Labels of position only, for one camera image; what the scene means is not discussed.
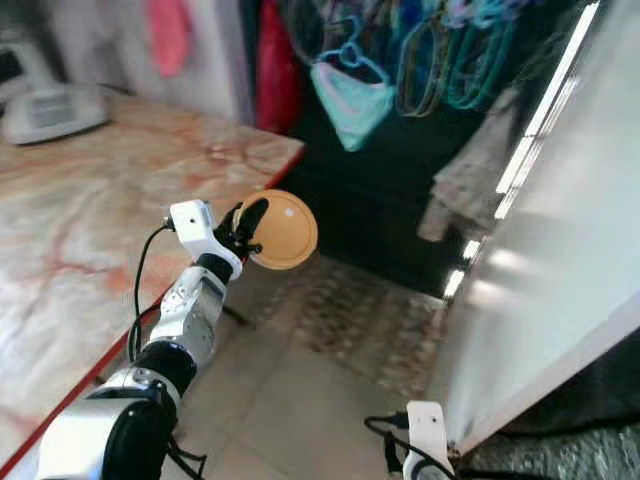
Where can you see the beige hanging towel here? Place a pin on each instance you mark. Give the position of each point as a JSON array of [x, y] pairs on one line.
[[465, 180]]

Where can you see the dark countertop appliance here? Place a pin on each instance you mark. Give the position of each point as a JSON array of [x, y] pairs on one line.
[[8, 65]]

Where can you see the orange round plate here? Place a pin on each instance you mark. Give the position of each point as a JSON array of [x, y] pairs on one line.
[[285, 230]]

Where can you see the red hanging cloth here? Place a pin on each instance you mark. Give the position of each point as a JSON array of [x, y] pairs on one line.
[[278, 80]]

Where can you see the teal garment on hanger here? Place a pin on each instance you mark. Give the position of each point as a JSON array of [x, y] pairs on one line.
[[352, 105]]

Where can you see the marble table with red edge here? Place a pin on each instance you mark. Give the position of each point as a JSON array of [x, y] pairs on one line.
[[80, 230]]

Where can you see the pink hanging cloth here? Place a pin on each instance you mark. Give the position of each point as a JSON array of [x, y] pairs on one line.
[[170, 35]]

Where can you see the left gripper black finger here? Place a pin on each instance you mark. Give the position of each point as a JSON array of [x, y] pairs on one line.
[[255, 215]]

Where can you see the white kitchen scale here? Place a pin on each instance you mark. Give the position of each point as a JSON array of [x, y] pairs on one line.
[[55, 112]]

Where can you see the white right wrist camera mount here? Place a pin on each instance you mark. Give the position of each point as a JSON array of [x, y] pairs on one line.
[[428, 435]]

